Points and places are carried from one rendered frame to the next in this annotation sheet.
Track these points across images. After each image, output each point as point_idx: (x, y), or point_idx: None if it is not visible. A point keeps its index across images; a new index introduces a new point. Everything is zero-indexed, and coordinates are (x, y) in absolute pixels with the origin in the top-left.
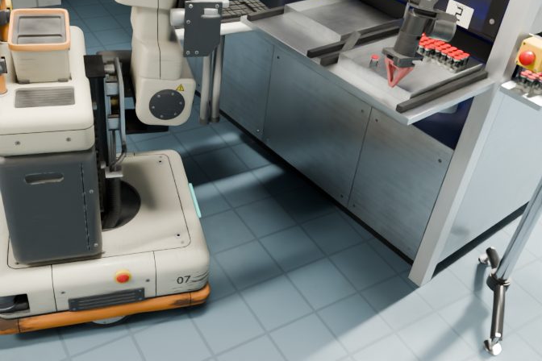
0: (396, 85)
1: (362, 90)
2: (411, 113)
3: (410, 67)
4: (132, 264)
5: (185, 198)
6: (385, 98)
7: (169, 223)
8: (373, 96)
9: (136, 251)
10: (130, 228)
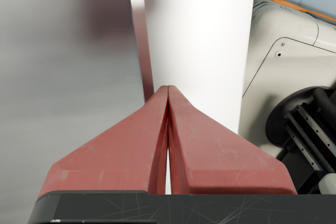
0: (149, 90)
1: (237, 131)
2: None
3: (138, 187)
4: (335, 38)
5: None
6: (202, 47)
7: (273, 73)
8: (237, 84)
9: (323, 52)
10: (306, 81)
